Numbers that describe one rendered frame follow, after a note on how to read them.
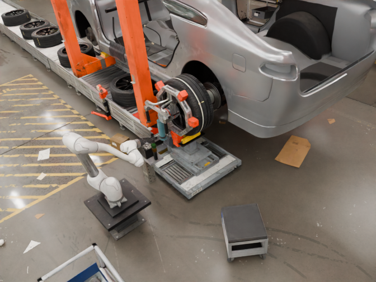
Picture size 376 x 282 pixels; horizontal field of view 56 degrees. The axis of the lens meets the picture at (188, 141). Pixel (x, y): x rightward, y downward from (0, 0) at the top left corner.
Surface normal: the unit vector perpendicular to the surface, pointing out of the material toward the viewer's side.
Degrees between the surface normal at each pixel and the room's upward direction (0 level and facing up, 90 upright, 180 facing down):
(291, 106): 90
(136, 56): 90
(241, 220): 0
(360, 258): 0
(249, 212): 0
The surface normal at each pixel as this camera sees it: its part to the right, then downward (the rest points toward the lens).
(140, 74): 0.63, 0.42
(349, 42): -0.77, 0.43
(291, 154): -0.07, -0.80
